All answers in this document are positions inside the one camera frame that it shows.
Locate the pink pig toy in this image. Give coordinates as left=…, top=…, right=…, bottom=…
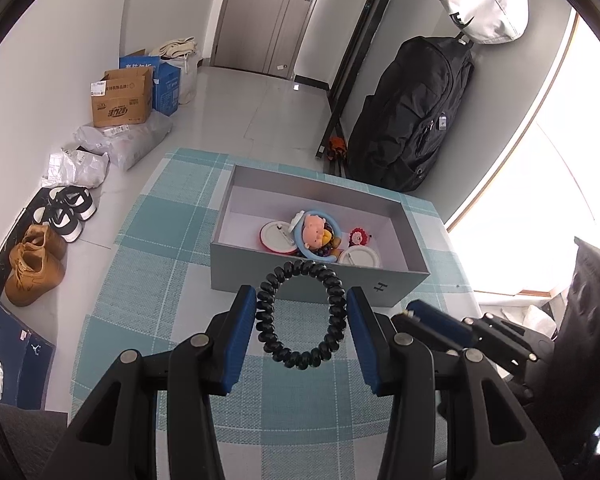
left=301, top=214, right=333, bottom=248

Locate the white hanging bag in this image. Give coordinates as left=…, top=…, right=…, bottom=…
left=420, top=0, right=530, bottom=47

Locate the black and white sneaker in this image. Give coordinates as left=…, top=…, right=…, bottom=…
left=32, top=202, right=84, bottom=243
left=47, top=185, right=98, bottom=222

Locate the cream canvas bag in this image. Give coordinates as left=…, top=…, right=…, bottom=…
left=152, top=37, right=201, bottom=106

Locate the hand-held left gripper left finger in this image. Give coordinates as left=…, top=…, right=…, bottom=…
left=42, top=284, right=257, bottom=480

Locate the brown cardboard box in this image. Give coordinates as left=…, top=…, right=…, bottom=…
left=89, top=67, right=155, bottom=128

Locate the large white plastic package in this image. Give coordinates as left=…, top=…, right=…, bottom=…
left=75, top=112, right=173, bottom=171

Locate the blue cardboard box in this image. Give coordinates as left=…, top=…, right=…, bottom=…
left=119, top=49, right=182, bottom=116

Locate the red-rimmed round white badge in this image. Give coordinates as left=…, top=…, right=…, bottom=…
left=337, top=245, right=381, bottom=268
left=258, top=220, right=301, bottom=256

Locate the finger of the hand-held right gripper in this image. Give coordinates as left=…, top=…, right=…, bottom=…
left=392, top=299, right=556, bottom=377

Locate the tan boot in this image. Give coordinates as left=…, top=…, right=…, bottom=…
left=5, top=245, right=65, bottom=307
left=22, top=224, right=67, bottom=261

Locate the black coat rack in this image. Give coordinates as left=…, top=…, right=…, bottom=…
left=315, top=0, right=411, bottom=176

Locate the grey door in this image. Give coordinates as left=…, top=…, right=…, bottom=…
left=212, top=0, right=331, bottom=81

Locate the grey box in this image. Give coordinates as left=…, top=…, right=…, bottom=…
left=210, top=162, right=431, bottom=308

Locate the small white plastic package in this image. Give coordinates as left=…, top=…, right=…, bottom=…
left=42, top=147, right=110, bottom=190

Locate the orange and black object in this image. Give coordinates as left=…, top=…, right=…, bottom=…
left=322, top=135, right=348, bottom=163

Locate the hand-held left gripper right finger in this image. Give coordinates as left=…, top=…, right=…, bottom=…
left=346, top=286, right=563, bottom=480

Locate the teal checked tablecloth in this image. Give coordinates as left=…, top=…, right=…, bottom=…
left=70, top=147, right=481, bottom=480

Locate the black spiral hair tie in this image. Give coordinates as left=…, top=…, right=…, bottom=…
left=255, top=259, right=349, bottom=372

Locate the dark blue shoe box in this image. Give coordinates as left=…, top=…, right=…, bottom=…
left=0, top=285, right=56, bottom=408

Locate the black backpack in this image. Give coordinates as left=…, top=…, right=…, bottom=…
left=346, top=36, right=476, bottom=193

